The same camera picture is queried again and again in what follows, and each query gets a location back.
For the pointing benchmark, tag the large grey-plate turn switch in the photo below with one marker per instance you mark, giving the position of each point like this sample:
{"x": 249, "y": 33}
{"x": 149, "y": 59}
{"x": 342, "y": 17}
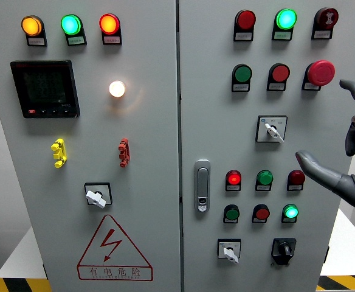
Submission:
{"x": 270, "y": 129}

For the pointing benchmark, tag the small dark red lamp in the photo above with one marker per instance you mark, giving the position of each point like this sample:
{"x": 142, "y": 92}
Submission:
{"x": 296, "y": 178}

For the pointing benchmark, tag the small label plate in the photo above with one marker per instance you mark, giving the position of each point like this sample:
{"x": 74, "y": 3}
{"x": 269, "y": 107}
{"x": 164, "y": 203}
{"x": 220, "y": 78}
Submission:
{"x": 112, "y": 39}
{"x": 321, "y": 35}
{"x": 276, "y": 86}
{"x": 36, "y": 41}
{"x": 230, "y": 221}
{"x": 263, "y": 188}
{"x": 310, "y": 86}
{"x": 295, "y": 187}
{"x": 75, "y": 40}
{"x": 258, "y": 221}
{"x": 232, "y": 188}
{"x": 282, "y": 35}
{"x": 288, "y": 221}
{"x": 240, "y": 87}
{"x": 243, "y": 36}

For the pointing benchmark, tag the small bright green lamp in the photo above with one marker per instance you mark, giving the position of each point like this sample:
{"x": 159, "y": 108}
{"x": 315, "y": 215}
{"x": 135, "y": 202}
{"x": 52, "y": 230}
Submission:
{"x": 290, "y": 211}

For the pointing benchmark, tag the small dark green lamp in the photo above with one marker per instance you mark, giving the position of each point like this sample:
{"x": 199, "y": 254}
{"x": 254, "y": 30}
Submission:
{"x": 265, "y": 178}

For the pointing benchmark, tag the small red push button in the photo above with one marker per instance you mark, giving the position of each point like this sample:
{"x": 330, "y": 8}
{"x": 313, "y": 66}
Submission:
{"x": 262, "y": 213}

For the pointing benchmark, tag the small bright red lamp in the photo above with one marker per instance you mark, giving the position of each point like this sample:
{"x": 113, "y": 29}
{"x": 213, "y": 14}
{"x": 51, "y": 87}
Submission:
{"x": 233, "y": 178}

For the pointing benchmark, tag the small green push button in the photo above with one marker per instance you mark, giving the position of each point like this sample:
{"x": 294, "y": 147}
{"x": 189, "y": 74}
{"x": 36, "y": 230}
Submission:
{"x": 232, "y": 213}

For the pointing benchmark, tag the large red stop button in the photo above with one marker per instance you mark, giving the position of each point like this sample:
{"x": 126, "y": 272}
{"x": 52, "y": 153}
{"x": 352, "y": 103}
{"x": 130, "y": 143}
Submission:
{"x": 321, "y": 73}

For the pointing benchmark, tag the black yellow striped tape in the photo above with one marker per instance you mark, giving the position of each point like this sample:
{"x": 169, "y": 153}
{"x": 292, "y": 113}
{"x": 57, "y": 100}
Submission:
{"x": 344, "y": 283}
{"x": 13, "y": 286}

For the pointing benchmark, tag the large red push button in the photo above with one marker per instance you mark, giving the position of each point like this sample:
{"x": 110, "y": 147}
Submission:
{"x": 280, "y": 73}

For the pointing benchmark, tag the silver door lock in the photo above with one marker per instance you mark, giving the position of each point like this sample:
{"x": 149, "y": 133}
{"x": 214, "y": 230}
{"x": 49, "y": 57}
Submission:
{"x": 202, "y": 182}

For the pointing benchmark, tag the large green push button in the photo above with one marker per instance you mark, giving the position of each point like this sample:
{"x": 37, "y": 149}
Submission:
{"x": 242, "y": 74}

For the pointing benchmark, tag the dark red buzzer lamp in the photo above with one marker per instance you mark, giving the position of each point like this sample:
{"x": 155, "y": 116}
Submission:
{"x": 328, "y": 17}

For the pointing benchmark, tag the large green lamp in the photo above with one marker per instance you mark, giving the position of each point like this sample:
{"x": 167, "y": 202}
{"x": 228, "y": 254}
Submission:
{"x": 286, "y": 19}
{"x": 70, "y": 25}

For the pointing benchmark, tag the grey cabinet door with display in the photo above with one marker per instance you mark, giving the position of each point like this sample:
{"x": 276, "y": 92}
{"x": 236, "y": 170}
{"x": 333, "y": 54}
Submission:
{"x": 153, "y": 152}

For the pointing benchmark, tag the large red lamp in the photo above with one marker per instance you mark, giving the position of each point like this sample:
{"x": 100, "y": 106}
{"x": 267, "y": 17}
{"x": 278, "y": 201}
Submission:
{"x": 246, "y": 19}

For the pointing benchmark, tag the red warning triangle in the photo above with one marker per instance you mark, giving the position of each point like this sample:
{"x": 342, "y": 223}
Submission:
{"x": 110, "y": 244}

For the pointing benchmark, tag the white lamp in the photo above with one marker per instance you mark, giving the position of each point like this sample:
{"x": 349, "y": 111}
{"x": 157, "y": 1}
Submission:
{"x": 117, "y": 89}

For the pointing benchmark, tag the large red-rimmed orange lamp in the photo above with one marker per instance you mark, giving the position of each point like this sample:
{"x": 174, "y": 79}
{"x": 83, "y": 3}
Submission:
{"x": 109, "y": 24}

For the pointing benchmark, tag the black display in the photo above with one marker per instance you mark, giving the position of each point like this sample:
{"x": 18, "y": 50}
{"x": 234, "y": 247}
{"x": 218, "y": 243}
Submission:
{"x": 43, "y": 88}

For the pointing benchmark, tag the large yellow lamp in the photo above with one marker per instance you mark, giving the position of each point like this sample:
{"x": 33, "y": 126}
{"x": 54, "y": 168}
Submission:
{"x": 31, "y": 25}

